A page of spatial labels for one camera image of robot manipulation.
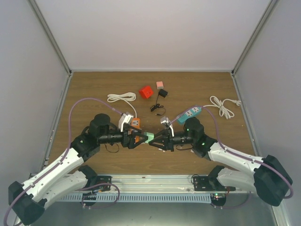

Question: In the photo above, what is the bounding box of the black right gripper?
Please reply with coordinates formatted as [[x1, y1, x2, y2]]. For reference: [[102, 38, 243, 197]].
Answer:
[[150, 129, 195, 152]]

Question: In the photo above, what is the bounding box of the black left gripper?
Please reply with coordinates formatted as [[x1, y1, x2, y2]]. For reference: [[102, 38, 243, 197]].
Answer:
[[99, 123, 148, 148]]

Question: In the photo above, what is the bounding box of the green USB charger plug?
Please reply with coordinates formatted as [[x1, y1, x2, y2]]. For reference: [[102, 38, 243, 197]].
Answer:
[[144, 132, 154, 144]]

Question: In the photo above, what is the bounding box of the orange power strip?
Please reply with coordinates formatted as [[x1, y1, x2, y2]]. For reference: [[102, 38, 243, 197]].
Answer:
[[131, 118, 140, 143]]

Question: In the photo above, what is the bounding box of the pink charger plug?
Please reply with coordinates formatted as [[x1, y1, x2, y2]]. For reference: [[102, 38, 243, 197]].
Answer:
[[156, 81, 164, 89]]

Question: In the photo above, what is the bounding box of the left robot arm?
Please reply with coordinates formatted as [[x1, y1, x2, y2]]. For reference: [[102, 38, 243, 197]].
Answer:
[[8, 113, 148, 226]]

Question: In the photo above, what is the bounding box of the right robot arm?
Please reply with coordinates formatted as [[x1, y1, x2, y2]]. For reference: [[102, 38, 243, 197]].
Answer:
[[149, 117, 293, 206]]

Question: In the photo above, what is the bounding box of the red cube adapter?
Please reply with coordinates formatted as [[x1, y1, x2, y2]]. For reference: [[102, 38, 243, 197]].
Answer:
[[139, 86, 154, 99]]

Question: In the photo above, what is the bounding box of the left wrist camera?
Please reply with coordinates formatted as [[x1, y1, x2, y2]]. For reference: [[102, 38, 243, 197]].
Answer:
[[118, 112, 134, 132]]

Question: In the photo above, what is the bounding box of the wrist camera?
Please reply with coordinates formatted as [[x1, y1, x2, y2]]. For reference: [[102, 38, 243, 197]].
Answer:
[[118, 112, 134, 132], [160, 116, 174, 137]]

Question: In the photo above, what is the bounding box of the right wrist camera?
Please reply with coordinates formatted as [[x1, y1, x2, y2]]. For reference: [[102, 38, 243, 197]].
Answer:
[[160, 116, 174, 137]]

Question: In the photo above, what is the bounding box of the black adapter cable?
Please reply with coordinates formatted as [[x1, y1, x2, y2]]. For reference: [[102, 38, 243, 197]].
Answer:
[[150, 94, 166, 116]]

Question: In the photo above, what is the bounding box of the white orange strip cord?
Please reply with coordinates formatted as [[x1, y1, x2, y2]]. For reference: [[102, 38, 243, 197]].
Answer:
[[107, 92, 138, 118]]

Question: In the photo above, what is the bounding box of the aluminium front rail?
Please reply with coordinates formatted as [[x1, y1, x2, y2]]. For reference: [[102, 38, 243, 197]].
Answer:
[[29, 174, 279, 194]]

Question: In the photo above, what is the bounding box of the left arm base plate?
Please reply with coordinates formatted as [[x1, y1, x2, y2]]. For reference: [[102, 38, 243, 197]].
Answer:
[[93, 176, 112, 192]]

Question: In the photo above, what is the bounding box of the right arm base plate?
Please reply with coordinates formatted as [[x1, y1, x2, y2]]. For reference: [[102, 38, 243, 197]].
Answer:
[[190, 174, 236, 192]]

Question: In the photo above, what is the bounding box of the white teal strip cord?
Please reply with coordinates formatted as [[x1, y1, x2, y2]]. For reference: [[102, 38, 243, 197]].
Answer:
[[201, 95, 242, 119]]

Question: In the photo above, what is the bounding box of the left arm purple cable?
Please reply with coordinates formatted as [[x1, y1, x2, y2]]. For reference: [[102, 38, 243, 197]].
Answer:
[[4, 97, 123, 226]]

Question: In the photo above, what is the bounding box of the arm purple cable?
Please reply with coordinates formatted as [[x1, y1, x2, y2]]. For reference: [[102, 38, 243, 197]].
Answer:
[[4, 97, 123, 226], [168, 107, 294, 210]]

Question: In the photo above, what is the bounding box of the slotted cable duct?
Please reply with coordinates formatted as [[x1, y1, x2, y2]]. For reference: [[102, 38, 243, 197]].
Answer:
[[57, 193, 212, 203]]

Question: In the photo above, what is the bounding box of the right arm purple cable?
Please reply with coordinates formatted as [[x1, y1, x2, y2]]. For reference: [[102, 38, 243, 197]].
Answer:
[[168, 107, 294, 210]]

